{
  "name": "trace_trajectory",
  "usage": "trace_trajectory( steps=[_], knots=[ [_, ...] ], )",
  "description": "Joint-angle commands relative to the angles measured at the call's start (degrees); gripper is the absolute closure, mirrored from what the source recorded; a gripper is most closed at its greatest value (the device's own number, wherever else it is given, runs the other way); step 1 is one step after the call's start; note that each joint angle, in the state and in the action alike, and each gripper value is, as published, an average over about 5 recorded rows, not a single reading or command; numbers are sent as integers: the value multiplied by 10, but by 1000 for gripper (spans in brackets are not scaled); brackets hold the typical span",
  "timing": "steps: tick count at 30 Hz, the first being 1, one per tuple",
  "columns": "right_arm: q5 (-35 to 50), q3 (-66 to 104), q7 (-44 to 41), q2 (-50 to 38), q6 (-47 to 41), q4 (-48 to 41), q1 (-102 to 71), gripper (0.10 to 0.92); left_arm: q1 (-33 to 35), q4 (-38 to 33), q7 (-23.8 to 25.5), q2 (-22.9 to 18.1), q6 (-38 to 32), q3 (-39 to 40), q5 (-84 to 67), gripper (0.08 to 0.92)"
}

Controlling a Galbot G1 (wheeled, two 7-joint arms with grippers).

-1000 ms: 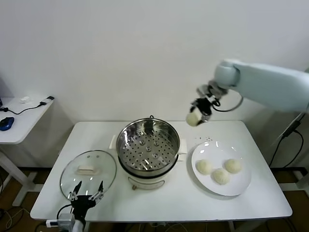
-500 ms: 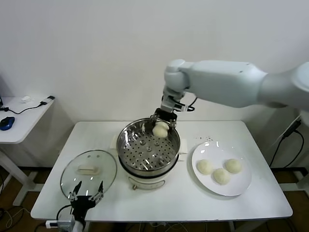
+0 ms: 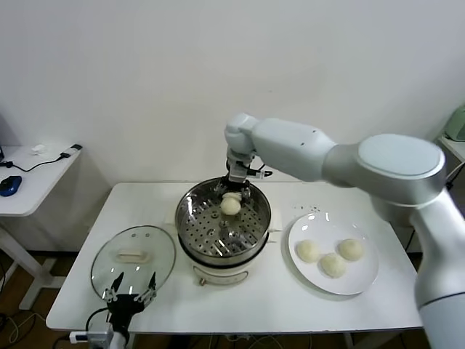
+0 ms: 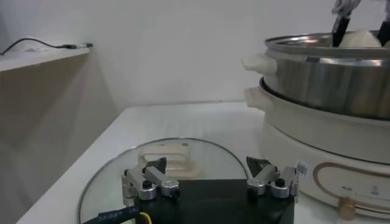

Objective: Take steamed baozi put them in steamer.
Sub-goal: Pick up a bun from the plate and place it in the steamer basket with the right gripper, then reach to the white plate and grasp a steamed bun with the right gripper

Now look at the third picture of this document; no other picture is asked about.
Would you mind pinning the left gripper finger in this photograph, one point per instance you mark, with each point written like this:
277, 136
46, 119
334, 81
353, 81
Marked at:
112, 293
149, 291

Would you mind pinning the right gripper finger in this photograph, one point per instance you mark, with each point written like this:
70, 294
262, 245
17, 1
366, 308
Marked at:
247, 194
220, 191

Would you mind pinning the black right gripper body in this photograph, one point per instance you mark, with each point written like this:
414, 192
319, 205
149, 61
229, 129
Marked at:
234, 187

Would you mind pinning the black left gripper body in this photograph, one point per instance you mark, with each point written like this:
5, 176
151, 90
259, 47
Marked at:
125, 307

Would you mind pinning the white steamed baozi bun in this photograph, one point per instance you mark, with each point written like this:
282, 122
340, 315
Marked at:
308, 251
332, 265
351, 249
230, 206

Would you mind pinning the round glass pot lid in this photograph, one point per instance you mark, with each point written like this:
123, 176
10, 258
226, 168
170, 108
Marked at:
152, 247

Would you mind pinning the blue computer mouse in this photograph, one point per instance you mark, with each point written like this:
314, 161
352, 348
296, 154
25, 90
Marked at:
10, 186

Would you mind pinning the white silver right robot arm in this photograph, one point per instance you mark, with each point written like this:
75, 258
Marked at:
290, 145

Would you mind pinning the stainless steel perforated steamer pot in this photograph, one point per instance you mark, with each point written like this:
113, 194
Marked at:
196, 225

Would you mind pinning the round white plate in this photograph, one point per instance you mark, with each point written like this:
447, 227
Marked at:
305, 229

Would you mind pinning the cream electric cooker base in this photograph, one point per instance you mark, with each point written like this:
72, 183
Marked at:
221, 274

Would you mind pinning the white side desk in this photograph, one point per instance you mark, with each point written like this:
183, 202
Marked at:
36, 189

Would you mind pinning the small white case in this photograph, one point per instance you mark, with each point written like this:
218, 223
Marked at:
38, 149

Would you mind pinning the dark monitor edge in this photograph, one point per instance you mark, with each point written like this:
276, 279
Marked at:
1, 145

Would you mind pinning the white shelf table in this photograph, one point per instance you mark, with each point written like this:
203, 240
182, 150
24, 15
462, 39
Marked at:
454, 145

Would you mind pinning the mint green appliance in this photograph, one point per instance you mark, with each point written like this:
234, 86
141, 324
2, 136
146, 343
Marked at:
458, 125

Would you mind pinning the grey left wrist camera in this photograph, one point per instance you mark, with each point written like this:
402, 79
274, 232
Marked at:
100, 332

